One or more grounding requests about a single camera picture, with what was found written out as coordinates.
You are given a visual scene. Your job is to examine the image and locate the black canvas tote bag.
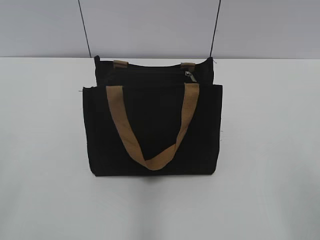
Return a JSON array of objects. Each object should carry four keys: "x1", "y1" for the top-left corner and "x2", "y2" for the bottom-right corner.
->
[{"x1": 82, "y1": 56, "x2": 223, "y2": 177}]

